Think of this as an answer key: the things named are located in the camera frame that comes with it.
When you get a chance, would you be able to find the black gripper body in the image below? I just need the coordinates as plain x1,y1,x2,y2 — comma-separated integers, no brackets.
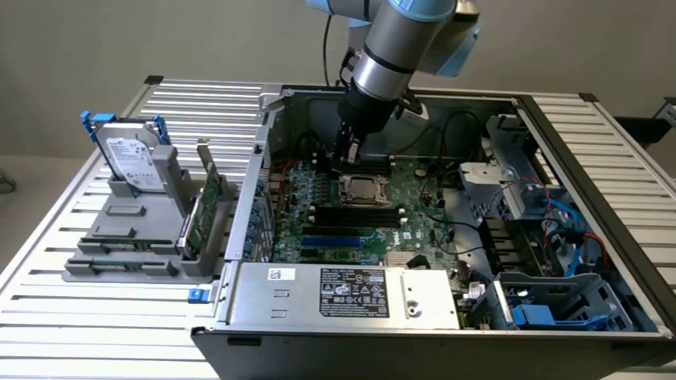
336,87,406,140

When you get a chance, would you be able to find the silver CPU chip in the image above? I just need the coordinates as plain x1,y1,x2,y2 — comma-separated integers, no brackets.
350,179,383,198

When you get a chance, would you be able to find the metal CPU socket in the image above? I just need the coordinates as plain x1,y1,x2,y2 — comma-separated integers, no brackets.
336,173,395,207

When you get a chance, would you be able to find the black RAM slot bank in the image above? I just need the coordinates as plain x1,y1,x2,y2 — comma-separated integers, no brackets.
312,204,404,238

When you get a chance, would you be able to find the green motherboard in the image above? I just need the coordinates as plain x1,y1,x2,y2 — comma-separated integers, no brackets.
263,153,462,275

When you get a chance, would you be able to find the blue expansion slot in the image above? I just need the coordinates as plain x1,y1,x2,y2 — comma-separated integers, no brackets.
299,234,372,247

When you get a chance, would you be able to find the silver chipset heatsink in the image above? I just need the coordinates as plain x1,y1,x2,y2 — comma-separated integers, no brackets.
384,250,418,269

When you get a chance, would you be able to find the metal disk bay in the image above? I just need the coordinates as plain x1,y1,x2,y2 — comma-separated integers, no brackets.
458,113,564,222

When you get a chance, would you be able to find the green graphics card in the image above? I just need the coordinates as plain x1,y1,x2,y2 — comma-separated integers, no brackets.
176,138,227,259

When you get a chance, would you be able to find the black front fan housing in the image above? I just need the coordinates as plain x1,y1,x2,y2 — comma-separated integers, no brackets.
476,216,531,275

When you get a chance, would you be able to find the silver power supply unit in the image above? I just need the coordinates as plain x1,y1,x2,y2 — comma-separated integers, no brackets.
226,262,462,330

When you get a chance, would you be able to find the grey parts rack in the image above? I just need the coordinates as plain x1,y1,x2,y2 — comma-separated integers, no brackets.
62,144,240,284

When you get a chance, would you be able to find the silver hard disk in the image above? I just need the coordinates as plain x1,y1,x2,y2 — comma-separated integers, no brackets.
95,120,168,195

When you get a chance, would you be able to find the green RAM stick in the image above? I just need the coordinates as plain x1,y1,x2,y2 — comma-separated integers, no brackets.
92,236,163,249
87,257,166,272

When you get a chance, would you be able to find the black open PC case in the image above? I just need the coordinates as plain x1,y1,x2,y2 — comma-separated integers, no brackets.
190,84,676,380

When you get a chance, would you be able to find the black side stand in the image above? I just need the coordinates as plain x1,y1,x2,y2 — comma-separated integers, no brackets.
611,96,676,148

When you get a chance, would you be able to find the blue drive caddy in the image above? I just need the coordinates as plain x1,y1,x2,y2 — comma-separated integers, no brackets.
512,303,556,330

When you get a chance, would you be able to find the grey drive cage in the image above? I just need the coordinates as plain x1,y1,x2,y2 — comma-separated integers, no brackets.
491,270,636,332

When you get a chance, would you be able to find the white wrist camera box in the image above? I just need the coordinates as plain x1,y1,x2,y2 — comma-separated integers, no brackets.
394,103,431,126

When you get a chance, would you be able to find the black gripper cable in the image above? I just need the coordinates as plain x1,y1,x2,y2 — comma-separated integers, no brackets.
338,47,366,94

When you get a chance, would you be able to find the black looped power cable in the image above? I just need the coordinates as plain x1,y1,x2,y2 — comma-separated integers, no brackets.
440,109,483,160

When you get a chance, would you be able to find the thin black hanging cable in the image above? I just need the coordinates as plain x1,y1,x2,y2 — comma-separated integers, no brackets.
320,13,335,87

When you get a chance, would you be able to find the blue disk bracket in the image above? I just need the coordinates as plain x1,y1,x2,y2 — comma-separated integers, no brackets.
79,112,171,159

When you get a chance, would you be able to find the blue data wire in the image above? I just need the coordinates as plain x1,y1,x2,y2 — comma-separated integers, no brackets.
542,192,588,279

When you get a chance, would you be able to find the red data wire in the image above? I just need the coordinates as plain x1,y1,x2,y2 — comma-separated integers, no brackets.
579,232,610,267

